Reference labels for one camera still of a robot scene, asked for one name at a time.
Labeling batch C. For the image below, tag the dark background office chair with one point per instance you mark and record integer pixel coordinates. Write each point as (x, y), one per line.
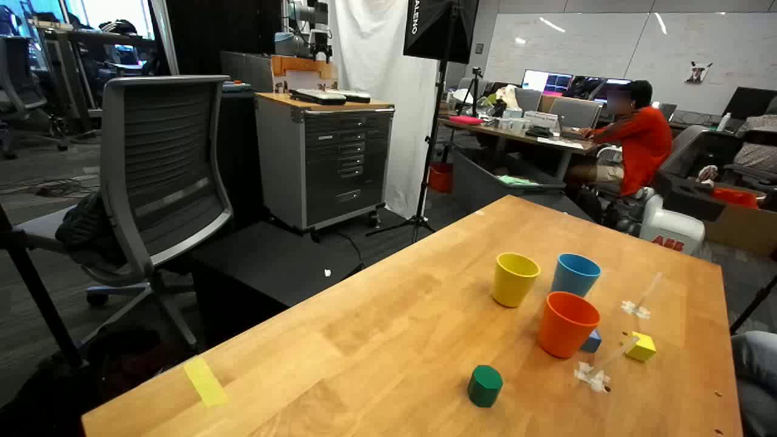
(16, 80)

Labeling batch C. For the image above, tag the cluttered wooden desk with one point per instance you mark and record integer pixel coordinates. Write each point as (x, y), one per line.
(517, 136)

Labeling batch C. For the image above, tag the grey mesh office chair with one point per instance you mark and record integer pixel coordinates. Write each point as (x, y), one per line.
(160, 160)

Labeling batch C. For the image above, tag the yellow cube block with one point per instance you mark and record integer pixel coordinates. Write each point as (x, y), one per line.
(642, 347)

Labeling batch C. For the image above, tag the person in red shirt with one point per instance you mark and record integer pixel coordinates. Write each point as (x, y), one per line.
(643, 147)

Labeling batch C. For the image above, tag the leg in grey jeans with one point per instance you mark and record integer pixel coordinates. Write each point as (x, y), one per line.
(755, 379)

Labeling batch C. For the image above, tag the white stick marker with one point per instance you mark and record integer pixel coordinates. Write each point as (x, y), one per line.
(592, 377)

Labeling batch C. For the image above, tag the white ABB robot base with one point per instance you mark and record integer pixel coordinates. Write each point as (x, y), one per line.
(668, 222)

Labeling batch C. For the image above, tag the brown cardboard box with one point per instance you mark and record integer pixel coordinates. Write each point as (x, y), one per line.
(743, 232)

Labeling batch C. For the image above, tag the grey drawer cabinet wood top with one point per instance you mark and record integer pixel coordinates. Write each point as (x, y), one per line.
(323, 160)

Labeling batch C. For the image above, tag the green cylinder block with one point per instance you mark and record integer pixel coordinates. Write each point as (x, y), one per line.
(484, 388)

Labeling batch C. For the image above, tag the black cloth-covered cart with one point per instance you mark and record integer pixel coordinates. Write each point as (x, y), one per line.
(238, 154)

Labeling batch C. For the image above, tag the black curtain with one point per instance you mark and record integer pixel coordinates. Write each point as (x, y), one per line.
(227, 31)

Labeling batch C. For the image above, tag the blue plastic cup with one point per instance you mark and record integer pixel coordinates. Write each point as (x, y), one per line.
(573, 277)

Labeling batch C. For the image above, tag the black tripod leg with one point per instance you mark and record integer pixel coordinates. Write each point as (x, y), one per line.
(32, 281)

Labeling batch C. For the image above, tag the black softbox light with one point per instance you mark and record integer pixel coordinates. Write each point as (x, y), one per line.
(438, 28)

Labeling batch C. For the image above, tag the yellow plastic cup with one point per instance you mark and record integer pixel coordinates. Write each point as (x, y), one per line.
(512, 281)

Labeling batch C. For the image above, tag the black light stand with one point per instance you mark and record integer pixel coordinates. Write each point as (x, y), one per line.
(438, 121)

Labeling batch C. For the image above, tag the orange cardboard box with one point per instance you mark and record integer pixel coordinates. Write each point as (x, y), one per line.
(304, 73)

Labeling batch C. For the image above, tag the red bucket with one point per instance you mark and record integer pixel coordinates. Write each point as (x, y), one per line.
(441, 177)

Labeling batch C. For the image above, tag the orange plastic cup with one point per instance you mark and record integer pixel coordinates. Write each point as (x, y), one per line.
(565, 328)

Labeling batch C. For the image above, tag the flat devices on cabinet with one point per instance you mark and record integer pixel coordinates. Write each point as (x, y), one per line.
(318, 96)

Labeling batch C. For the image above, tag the blue cube block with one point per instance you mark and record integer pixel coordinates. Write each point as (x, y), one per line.
(592, 343)

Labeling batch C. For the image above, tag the white curtain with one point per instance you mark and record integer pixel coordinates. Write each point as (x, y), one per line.
(365, 50)

